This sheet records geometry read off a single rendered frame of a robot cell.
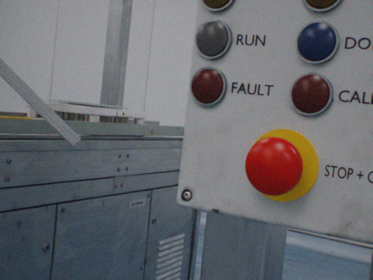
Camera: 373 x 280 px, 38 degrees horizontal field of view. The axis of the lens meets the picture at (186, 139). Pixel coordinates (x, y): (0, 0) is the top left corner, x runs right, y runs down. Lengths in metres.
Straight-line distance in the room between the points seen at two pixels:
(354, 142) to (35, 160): 0.92
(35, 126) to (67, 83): 4.16
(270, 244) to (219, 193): 0.09
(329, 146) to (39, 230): 1.03
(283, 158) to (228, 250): 0.15
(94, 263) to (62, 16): 4.17
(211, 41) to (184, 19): 4.16
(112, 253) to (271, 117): 1.25
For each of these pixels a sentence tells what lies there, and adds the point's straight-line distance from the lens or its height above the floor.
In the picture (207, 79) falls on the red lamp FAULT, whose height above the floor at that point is 0.91.
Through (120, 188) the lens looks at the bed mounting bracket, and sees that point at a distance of 1.55.
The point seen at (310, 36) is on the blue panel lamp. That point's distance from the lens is 0.38.
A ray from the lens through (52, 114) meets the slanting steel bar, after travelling 1.11.
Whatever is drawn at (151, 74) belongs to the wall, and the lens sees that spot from 4.69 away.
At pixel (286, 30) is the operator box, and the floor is 0.95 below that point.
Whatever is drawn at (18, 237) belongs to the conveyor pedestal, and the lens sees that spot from 1.30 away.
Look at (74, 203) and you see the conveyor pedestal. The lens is 1.42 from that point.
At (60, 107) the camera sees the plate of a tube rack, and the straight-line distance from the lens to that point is 1.46.
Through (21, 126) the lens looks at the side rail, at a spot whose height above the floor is 0.82.
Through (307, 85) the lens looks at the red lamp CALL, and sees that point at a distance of 0.38.
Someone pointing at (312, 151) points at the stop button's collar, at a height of 0.86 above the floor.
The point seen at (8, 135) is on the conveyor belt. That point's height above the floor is 0.80.
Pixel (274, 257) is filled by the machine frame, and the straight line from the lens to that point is 0.50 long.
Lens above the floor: 0.88
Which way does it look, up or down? 3 degrees down
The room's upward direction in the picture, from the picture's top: 6 degrees clockwise
